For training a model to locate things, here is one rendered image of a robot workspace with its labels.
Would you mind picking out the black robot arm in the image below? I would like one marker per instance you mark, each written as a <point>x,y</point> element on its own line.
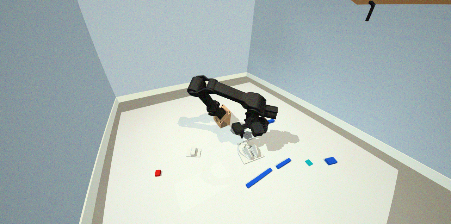
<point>253,102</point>

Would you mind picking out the blue rectangular block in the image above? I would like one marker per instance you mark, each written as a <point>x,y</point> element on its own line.
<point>330,161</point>

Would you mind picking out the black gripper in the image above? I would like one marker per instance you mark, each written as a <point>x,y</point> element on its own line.
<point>238,128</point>

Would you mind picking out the teal flat rectangular plate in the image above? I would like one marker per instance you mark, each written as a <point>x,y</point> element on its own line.
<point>308,162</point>

